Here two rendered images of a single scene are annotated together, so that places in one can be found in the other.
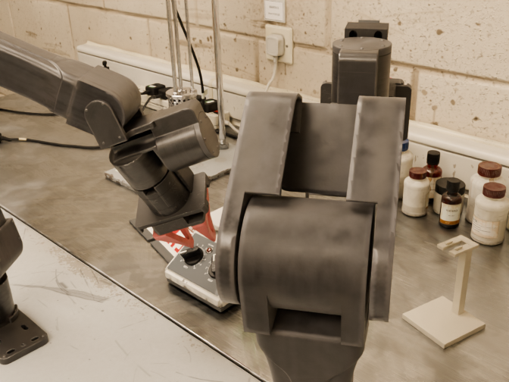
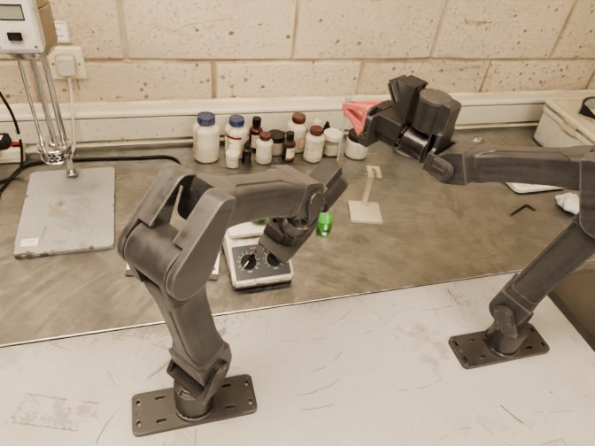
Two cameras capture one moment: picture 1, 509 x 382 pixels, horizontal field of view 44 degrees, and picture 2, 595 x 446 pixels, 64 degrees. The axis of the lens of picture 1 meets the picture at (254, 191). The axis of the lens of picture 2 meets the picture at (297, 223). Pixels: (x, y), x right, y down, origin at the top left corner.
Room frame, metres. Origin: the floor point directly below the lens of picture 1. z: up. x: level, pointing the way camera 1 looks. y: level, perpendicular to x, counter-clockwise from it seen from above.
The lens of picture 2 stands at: (0.47, 0.69, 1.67)
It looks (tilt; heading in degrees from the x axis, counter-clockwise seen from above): 41 degrees down; 294
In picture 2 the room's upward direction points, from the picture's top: 8 degrees clockwise
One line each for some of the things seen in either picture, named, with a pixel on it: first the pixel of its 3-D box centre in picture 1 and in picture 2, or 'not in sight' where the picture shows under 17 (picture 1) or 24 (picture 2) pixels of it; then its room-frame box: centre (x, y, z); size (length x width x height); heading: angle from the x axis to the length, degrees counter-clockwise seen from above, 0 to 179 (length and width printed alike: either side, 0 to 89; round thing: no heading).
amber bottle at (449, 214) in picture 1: (451, 201); (289, 146); (1.00, -0.35, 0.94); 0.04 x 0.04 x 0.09
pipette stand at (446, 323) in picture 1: (448, 285); (369, 194); (0.71, -0.26, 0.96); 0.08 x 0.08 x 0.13; 30
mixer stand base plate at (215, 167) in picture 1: (184, 164); (69, 206); (1.30, 0.16, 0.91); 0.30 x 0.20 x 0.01; 135
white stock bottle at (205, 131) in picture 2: not in sight; (206, 136); (1.18, -0.22, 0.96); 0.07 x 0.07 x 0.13
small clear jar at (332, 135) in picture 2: not in sight; (331, 142); (0.91, -0.47, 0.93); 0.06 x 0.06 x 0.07
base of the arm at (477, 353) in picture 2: not in sight; (506, 334); (0.32, -0.04, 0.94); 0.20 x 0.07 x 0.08; 45
